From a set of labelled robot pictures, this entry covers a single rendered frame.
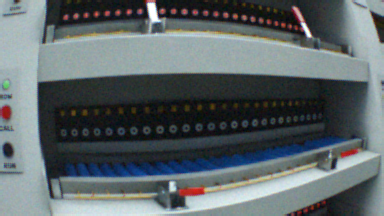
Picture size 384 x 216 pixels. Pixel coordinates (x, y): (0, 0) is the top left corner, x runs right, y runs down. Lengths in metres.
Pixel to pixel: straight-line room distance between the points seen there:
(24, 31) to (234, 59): 0.28
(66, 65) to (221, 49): 0.19
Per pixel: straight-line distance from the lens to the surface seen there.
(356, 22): 0.75
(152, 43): 0.44
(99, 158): 0.55
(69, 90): 0.61
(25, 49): 0.41
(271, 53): 0.51
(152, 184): 0.45
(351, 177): 0.62
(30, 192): 0.39
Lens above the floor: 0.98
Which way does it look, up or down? 9 degrees up
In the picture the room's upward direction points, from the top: 7 degrees counter-clockwise
